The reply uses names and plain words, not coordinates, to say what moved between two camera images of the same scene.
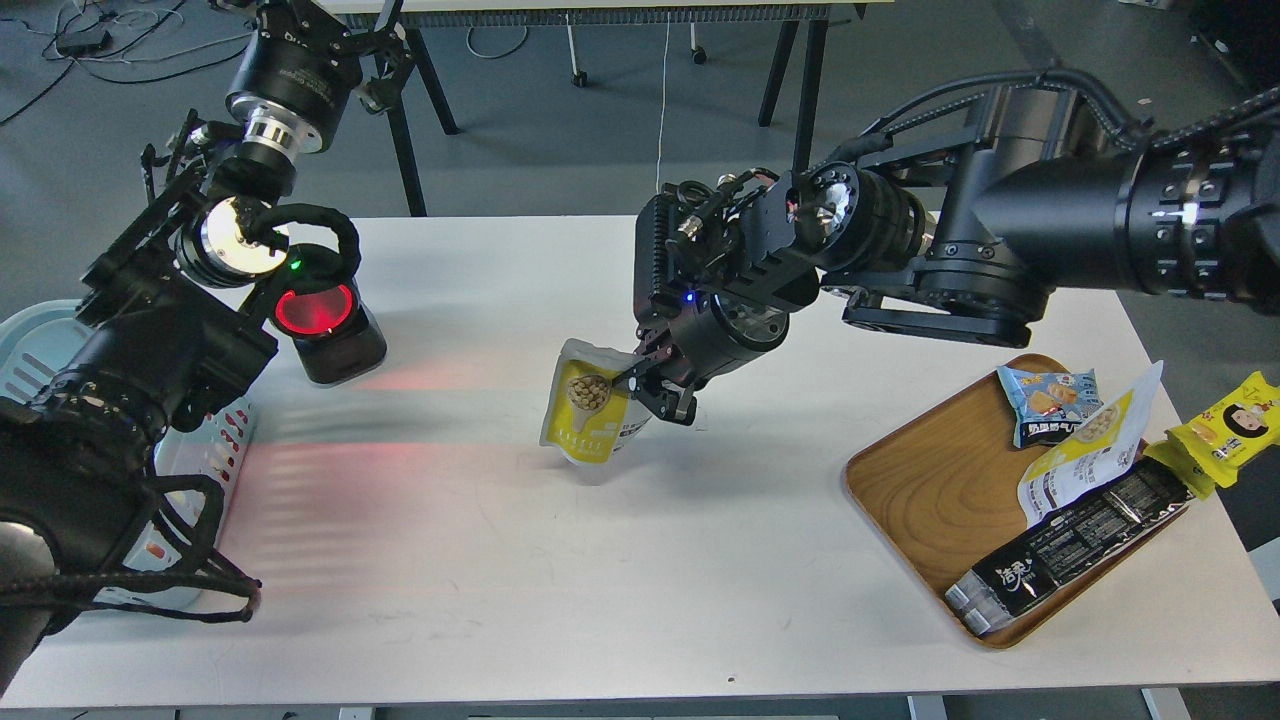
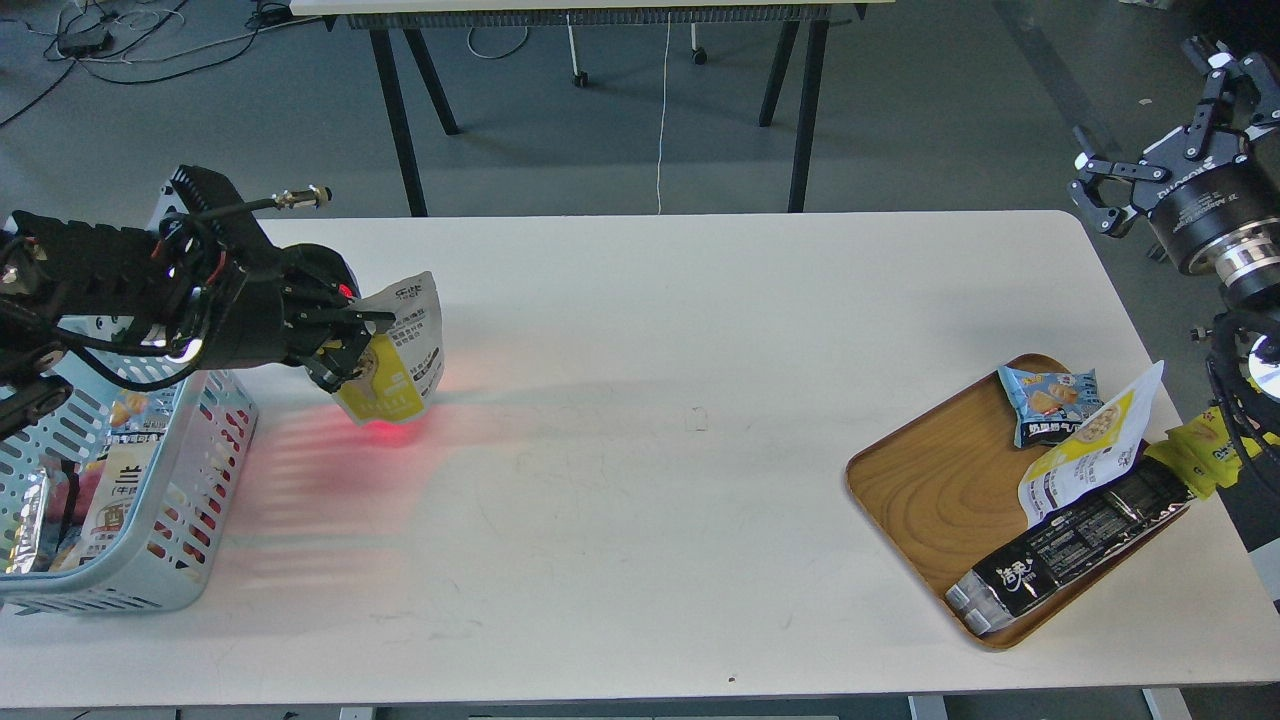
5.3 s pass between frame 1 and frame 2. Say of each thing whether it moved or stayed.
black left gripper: moved
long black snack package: stayed
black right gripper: moved
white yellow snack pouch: stayed
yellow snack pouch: moved
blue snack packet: stayed
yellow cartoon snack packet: stayed
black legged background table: stayed
